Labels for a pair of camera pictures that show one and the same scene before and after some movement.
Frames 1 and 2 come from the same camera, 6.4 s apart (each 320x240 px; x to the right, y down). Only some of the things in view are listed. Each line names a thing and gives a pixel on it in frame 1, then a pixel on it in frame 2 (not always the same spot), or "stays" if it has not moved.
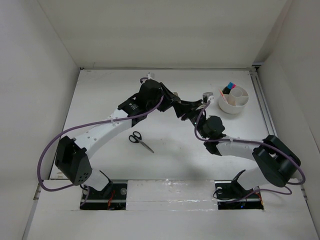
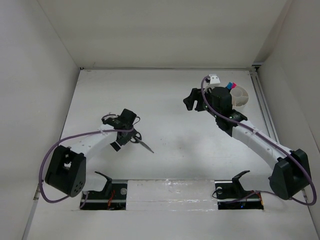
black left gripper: [171, 97] -> [117, 144]
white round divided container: [237, 100] stays
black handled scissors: [136, 138] stays
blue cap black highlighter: [227, 89] stays
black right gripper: [188, 107] -> [195, 95]
